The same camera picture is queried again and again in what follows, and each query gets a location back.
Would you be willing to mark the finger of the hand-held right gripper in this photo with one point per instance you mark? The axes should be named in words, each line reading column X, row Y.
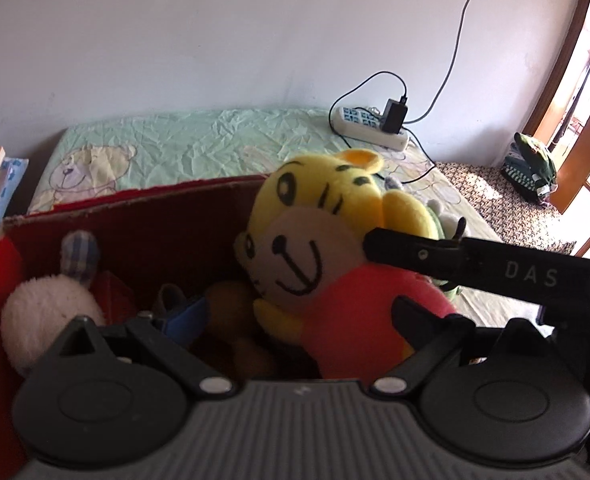
column 410, row 251

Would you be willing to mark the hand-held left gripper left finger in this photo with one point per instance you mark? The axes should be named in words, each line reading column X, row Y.
column 190, row 319

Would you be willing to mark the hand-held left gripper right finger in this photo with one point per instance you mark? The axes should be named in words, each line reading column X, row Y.
column 425, row 331

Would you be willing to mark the green frog plush toy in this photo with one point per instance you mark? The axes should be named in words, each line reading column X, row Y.
column 439, row 227

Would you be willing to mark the red cardboard box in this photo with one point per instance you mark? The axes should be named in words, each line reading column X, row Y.
column 175, row 230

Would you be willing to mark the yellow tiger plush toy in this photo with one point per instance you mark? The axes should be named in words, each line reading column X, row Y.
column 300, row 240

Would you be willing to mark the brown plush toy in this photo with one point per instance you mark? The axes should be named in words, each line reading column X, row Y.
column 230, row 310

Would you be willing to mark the grey plush toy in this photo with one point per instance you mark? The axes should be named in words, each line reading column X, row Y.
column 395, row 183

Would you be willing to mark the red fabric item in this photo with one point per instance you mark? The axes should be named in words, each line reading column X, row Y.
column 117, row 292

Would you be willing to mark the brown patterned bedding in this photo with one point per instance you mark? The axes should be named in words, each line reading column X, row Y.
column 500, row 200

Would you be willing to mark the dark green cloth bundle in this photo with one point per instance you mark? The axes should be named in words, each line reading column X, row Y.
column 532, row 160

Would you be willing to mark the black charger adapter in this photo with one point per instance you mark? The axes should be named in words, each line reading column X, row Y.
column 394, row 115

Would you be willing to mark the white power strip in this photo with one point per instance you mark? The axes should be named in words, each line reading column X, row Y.
column 360, row 122

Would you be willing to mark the white rabbit plush toy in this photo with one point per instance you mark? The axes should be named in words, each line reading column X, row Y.
column 40, row 310

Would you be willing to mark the green bear print bed sheet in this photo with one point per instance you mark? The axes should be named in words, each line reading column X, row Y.
column 200, row 140

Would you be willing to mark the blue book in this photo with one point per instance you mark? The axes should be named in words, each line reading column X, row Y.
column 5, row 185

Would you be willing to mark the wooden door frame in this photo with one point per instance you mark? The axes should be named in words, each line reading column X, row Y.
column 575, row 35

